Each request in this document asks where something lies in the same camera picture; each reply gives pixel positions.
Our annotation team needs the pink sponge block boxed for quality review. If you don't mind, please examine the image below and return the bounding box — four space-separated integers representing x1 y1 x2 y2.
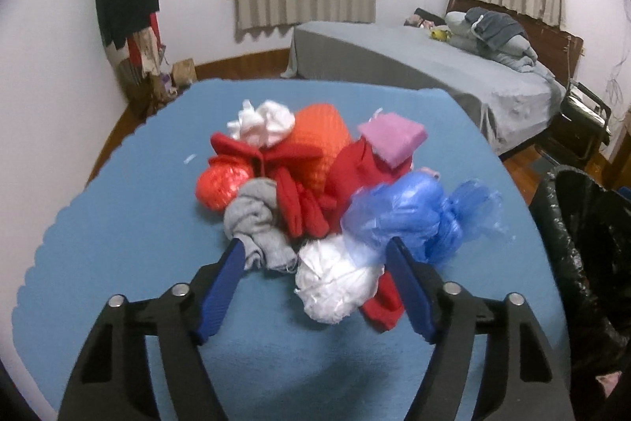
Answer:
357 111 428 168

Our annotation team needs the small pink sock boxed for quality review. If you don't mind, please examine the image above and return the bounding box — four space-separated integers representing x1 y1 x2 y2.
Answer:
420 167 441 180

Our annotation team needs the orange foam net sleeve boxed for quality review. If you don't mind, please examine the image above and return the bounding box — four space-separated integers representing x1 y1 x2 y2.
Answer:
287 104 353 193

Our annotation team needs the bed with grey sheet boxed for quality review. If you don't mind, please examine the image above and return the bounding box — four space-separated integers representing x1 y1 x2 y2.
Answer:
282 21 566 155

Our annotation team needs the grey pillows and clothes pile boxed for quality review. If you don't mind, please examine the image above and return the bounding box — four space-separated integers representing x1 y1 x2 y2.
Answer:
445 7 538 73

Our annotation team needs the white tissue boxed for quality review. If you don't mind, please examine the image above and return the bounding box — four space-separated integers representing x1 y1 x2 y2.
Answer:
227 99 295 148

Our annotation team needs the yellow toy on bed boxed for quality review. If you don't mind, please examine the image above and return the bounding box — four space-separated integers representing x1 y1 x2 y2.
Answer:
430 28 451 43

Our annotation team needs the coat rack with clothes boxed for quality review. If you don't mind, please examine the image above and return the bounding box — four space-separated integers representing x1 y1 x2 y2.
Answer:
95 0 165 118

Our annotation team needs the white plastic bag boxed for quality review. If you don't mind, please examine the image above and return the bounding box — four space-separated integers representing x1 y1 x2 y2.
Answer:
294 235 385 325

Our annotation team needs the black lined trash bin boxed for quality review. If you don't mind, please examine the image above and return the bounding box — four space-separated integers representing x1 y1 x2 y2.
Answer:
529 166 630 401

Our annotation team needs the blue table cloth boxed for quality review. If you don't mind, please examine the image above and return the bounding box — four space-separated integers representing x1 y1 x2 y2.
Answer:
12 80 570 420

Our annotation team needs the grey sock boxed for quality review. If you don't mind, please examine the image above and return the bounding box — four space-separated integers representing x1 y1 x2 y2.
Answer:
224 178 297 273

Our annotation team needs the blue plastic bag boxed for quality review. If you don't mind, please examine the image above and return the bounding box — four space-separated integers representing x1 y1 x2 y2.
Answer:
340 171 506 267

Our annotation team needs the wooden headboard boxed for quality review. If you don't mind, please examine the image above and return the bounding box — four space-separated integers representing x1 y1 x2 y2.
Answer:
446 0 584 86

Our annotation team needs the brown paper bag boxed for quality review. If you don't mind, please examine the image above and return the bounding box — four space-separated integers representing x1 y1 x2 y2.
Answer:
171 58 198 89

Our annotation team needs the red plastic bag ball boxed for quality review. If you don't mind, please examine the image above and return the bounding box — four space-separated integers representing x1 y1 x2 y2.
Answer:
195 156 254 211

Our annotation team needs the red cloth garment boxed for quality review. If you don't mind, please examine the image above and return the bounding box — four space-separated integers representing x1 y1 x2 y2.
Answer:
211 133 411 330

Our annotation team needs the black folding chair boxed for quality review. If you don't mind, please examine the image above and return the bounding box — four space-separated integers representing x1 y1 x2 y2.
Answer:
536 81 612 170

